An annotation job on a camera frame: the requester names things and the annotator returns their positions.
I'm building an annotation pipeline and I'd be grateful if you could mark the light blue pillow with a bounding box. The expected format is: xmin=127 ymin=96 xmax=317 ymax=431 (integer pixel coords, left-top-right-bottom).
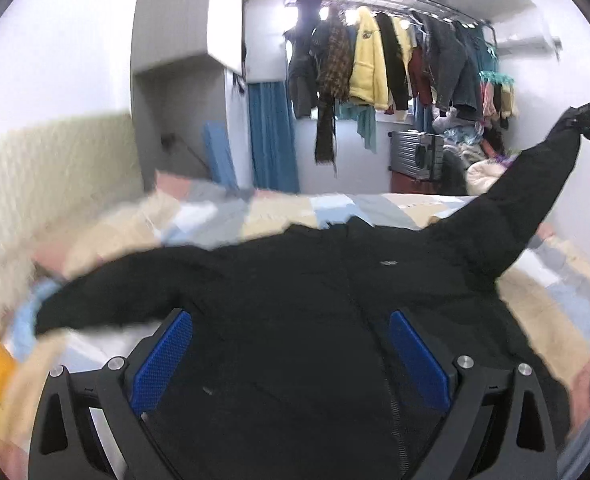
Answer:
xmin=2 ymin=278 xmax=61 ymax=362

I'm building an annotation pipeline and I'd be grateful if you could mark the blue folded board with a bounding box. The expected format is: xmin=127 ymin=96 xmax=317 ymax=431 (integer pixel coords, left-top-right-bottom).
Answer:
xmin=203 ymin=122 xmax=239 ymax=190

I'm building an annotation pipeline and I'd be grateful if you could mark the cream quilted headboard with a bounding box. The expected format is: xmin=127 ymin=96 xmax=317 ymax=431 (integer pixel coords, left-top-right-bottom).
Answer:
xmin=0 ymin=112 xmax=143 ymax=333

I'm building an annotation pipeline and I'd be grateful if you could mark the cream fluffy garment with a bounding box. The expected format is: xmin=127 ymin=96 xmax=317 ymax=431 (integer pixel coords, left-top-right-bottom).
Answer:
xmin=465 ymin=159 xmax=506 ymax=196

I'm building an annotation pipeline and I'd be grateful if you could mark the blue curtain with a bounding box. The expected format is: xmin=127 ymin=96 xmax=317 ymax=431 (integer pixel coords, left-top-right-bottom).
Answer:
xmin=247 ymin=81 xmax=299 ymax=194

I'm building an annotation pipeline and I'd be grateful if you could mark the maroon hanging garment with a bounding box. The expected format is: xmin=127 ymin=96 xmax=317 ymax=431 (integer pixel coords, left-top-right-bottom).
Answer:
xmin=408 ymin=47 xmax=433 ymax=106

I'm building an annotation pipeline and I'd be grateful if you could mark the yellow hanging jacket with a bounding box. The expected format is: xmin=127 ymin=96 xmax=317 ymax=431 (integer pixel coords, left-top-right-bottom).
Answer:
xmin=349 ymin=6 xmax=389 ymax=110

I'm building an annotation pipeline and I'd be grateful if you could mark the white air conditioner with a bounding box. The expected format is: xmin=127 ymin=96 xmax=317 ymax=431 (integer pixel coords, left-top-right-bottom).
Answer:
xmin=496 ymin=35 xmax=563 ymax=58

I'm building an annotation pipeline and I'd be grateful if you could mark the black puffer jacket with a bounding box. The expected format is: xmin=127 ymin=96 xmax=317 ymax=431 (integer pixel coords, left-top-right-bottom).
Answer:
xmin=36 ymin=125 xmax=580 ymax=479

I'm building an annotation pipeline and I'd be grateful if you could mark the grey wall cabinet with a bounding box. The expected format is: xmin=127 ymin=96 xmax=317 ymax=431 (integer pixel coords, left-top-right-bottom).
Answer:
xmin=130 ymin=0 xmax=252 ymax=188

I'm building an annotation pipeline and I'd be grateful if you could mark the pastel patchwork quilt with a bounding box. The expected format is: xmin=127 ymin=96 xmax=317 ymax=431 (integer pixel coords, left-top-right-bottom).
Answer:
xmin=0 ymin=177 xmax=590 ymax=479

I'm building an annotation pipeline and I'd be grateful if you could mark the dark denim hanging jacket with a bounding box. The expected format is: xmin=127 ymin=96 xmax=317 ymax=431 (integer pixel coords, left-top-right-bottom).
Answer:
xmin=421 ymin=15 xmax=481 ymax=122

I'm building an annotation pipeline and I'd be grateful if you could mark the brown plaid hanging scarf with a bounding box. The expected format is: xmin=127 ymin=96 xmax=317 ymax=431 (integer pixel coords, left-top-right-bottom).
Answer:
xmin=311 ymin=6 xmax=353 ymax=165

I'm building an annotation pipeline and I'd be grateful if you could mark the teal hanging cloth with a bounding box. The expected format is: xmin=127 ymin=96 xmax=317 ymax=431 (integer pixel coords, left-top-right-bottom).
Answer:
xmin=336 ymin=102 xmax=376 ymax=153

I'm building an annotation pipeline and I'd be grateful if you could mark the teal sock hanger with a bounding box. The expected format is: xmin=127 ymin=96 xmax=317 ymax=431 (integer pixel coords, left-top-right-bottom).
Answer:
xmin=479 ymin=44 xmax=515 ymax=86

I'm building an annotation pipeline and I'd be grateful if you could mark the dark grey hanging coat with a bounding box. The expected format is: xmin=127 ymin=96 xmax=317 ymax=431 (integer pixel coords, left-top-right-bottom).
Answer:
xmin=284 ymin=0 xmax=322 ymax=119

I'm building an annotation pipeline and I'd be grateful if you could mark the grey hard suitcase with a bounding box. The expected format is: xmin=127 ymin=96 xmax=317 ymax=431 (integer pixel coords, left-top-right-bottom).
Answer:
xmin=388 ymin=130 xmax=444 ymax=182

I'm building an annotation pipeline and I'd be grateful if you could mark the pile of clothes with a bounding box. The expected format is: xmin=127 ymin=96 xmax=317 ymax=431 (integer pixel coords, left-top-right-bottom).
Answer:
xmin=432 ymin=107 xmax=519 ymax=196

